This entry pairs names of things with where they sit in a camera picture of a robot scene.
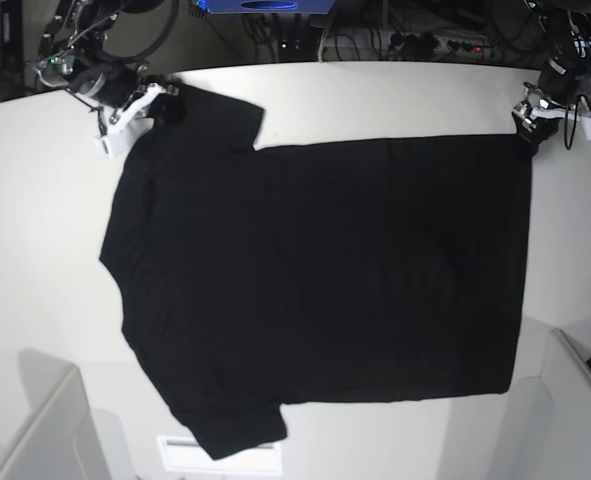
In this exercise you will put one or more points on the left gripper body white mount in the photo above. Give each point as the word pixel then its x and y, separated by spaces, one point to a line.
pixel 571 114

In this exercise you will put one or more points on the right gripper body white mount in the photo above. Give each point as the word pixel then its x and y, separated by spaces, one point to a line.
pixel 122 127

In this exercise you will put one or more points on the black T-shirt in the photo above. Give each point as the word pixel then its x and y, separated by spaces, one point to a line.
pixel 377 270

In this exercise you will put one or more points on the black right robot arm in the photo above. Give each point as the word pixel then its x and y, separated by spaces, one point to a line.
pixel 72 58

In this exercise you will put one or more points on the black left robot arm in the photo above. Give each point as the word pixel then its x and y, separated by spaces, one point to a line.
pixel 558 101

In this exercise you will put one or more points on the blue box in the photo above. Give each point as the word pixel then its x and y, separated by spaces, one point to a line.
pixel 266 6

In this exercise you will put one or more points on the grey power strip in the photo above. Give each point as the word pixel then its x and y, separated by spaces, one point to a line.
pixel 388 45

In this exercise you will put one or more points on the grey right partition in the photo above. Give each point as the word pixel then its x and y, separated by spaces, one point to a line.
pixel 553 429

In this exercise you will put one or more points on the grey partition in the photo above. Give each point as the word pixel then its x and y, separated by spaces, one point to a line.
pixel 553 429
pixel 58 439

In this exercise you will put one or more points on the grey left partition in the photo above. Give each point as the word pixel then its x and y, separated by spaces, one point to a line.
pixel 58 439

